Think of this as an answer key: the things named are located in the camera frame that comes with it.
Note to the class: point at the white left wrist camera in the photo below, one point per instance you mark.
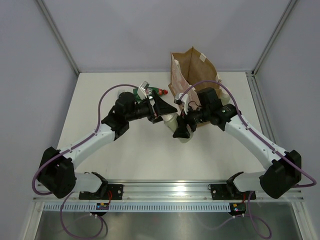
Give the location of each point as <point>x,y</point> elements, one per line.
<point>142,91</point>

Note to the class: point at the aluminium front rail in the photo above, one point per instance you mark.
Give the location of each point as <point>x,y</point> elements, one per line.
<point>176,191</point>

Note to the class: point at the white slotted cable duct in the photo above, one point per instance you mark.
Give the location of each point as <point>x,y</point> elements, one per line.
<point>140,207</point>

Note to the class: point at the aluminium right side rail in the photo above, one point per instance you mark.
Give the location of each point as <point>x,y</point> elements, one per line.
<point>260,107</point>

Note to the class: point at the aluminium corner post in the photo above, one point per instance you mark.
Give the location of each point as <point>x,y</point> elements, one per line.
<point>44,10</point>
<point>273,37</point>

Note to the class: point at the aluminium left corner post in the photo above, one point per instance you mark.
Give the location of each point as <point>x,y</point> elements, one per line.
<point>44,10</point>

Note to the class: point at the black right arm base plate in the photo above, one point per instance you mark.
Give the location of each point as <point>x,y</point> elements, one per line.
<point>226,191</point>

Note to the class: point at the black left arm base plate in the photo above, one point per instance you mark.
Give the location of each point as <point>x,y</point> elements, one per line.
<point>113,191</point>

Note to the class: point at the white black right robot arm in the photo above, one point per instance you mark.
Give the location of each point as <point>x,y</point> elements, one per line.
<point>280,172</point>

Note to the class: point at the pale green bottle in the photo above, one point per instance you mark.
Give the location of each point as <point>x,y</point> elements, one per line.
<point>224,97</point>
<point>170,120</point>

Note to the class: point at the green dish soap bottle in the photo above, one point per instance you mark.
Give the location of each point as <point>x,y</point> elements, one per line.
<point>160,92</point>

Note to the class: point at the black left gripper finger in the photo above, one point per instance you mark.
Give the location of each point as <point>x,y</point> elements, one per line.
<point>161,107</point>
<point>157,120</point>

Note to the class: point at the aluminium right corner post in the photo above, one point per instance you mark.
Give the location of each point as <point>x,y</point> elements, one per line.
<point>273,37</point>

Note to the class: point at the brown canvas bag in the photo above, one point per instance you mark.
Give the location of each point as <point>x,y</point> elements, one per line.
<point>193,69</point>

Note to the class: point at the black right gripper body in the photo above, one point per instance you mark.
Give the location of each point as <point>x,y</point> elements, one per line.
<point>193,117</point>

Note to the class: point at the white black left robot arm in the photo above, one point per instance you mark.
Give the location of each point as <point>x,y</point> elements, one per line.
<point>57,167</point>

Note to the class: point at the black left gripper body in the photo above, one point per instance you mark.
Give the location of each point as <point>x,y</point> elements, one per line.
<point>143,110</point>

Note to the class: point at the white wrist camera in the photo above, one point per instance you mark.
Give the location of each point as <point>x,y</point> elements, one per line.
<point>142,91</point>
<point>182,99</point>

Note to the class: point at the aluminium rail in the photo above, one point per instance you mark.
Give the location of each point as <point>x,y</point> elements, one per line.
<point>260,107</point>
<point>176,191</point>

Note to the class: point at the silver toothpaste tube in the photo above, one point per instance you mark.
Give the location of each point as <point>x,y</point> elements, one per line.
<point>120,92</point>

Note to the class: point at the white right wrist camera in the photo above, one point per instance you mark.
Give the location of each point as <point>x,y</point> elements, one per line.
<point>182,99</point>

